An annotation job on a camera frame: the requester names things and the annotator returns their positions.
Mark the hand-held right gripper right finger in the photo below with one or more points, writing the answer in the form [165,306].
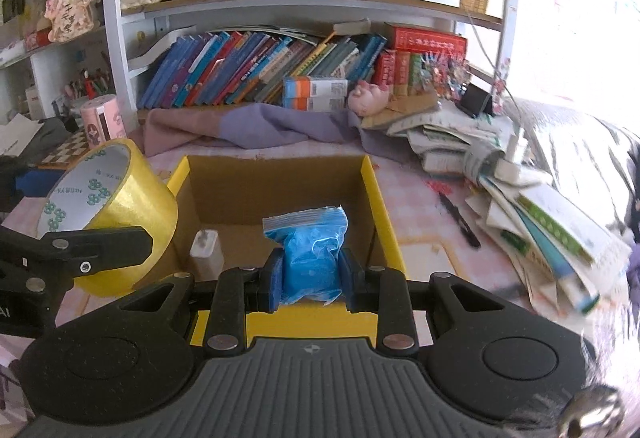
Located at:
[348,280]

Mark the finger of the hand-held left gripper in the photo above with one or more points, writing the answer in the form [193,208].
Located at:
[105,245]

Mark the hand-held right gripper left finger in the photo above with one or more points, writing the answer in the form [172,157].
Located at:
[272,280]

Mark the yellow tape roll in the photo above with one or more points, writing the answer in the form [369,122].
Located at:
[135,208]

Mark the blue zip bag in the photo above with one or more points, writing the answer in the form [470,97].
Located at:
[310,248]

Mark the tall white power adapter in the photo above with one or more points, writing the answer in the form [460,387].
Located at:
[206,255]

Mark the yellow cardboard box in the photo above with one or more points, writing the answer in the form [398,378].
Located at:
[240,198]

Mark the wooden chessboard box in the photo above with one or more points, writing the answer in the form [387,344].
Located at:
[65,153]

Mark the dark grey cloth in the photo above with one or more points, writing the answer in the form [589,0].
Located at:
[35,158]

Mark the pink checked tablecloth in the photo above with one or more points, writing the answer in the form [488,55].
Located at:
[425,198]

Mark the pink cartoon humidifier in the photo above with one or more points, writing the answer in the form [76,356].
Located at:
[102,120]

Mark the black pen-shaped tool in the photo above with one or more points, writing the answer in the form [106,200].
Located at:
[457,218]

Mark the stack of white papers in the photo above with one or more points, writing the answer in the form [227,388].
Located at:
[15,135]

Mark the mauve lavender cloth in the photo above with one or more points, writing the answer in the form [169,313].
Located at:
[280,128]

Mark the red candle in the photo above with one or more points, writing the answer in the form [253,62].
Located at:
[90,88]

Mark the white pot of brushes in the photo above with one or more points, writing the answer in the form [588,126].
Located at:
[87,85]

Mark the white box red label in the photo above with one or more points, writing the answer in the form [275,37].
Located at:
[33,100]

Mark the orange blue white carton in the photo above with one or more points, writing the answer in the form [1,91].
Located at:
[317,87]
[317,104]

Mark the pink pig plush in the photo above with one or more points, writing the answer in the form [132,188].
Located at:
[367,98]

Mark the white curved shelf unit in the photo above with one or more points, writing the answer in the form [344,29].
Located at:
[40,63]

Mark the pile of magazines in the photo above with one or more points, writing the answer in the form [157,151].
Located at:
[540,228]

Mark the white metal bookshelf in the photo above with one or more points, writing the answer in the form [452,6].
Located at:
[117,33]

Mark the row of slanted colourful books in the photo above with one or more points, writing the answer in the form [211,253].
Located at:
[240,68]

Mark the small black stand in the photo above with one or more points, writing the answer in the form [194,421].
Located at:
[475,100]

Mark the colourful candy bouquet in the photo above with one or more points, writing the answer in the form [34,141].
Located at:
[445,75]

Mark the pink cartoon figure plaque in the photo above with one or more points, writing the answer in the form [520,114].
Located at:
[70,10]

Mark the red boxed book set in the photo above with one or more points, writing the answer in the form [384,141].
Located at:
[425,48]

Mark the grey fur pompom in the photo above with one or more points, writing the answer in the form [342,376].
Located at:
[615,353]

